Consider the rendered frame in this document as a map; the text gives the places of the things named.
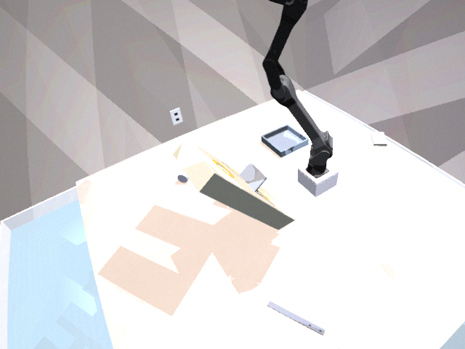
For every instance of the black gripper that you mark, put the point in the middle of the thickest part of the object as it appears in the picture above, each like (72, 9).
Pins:
(288, 3)

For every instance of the grey rectangular panel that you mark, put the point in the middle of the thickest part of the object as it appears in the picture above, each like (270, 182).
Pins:
(229, 189)

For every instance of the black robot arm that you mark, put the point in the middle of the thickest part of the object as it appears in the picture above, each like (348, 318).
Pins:
(283, 91)

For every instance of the grey cylinder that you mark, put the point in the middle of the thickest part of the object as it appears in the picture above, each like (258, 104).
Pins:
(182, 177)

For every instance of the pale lavender flat bar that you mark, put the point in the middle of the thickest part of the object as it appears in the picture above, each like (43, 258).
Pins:
(295, 317)

